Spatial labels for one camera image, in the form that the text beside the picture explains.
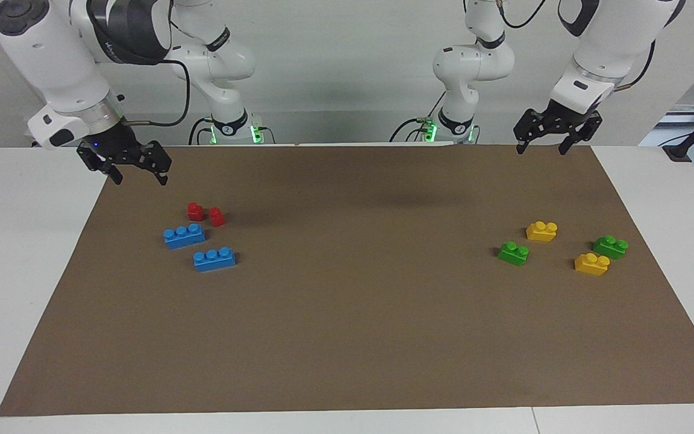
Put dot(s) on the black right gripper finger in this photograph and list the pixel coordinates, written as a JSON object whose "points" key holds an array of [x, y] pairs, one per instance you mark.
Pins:
{"points": [[162, 176], [114, 173]]}

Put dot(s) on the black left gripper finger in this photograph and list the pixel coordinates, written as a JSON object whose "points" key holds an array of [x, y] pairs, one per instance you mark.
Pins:
{"points": [[565, 146], [520, 146]]}

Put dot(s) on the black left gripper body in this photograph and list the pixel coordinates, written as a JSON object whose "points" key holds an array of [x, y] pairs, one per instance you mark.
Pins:
{"points": [[558, 120]]}

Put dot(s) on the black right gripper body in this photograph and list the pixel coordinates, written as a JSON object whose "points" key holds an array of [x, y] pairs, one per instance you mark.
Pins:
{"points": [[118, 144]]}

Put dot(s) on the blue three-stud toy brick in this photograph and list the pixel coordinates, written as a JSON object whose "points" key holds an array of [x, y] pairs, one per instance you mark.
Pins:
{"points": [[184, 237], [214, 261]]}

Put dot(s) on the green two-stud toy brick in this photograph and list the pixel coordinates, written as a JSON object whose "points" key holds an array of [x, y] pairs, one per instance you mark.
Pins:
{"points": [[610, 248], [512, 254]]}

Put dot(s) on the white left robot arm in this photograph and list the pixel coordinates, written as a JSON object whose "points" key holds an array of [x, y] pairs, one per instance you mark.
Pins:
{"points": [[600, 42]]}

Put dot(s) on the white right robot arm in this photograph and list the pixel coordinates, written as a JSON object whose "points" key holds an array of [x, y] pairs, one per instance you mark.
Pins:
{"points": [[52, 54]]}

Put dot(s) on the red single-stud toy brick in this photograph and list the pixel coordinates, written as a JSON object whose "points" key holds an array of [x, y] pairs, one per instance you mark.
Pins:
{"points": [[217, 217], [195, 212]]}

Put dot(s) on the yellow two-stud toy brick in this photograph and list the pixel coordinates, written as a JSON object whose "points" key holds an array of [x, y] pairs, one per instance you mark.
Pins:
{"points": [[541, 232], [591, 265]]}

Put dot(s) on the brown paper table mat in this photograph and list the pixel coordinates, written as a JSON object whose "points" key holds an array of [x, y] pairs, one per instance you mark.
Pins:
{"points": [[347, 331]]}

